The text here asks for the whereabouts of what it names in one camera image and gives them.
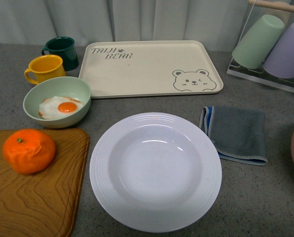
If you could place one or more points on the white round plate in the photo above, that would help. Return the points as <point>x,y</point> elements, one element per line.
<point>155,172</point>

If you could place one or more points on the orange mandarin fruit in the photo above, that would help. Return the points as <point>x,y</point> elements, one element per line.
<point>29,151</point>

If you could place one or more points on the beige bear tray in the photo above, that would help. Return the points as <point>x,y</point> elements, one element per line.
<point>149,68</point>

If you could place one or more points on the light green bowl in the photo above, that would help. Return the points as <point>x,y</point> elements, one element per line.
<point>61,86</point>

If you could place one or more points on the grey folded cloth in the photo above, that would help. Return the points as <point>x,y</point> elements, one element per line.
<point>237,134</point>

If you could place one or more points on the fake fried egg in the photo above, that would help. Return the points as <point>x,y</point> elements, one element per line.
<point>58,107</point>

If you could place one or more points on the dark green mug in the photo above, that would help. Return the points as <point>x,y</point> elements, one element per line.
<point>63,47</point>

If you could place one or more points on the yellow mug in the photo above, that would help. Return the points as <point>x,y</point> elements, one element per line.
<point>43,68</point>

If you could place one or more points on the grey curtain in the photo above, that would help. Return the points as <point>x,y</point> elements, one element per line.
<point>214,23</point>

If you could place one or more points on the light green cup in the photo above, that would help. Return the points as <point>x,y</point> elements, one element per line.
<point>258,41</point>

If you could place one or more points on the wooden cutting board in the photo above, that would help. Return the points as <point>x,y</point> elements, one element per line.
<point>44,204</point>

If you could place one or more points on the purple cup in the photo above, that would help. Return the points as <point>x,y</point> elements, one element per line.
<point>280,61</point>

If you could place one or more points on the clear acrylic cup rack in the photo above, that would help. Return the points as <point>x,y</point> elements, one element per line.
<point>281,10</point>

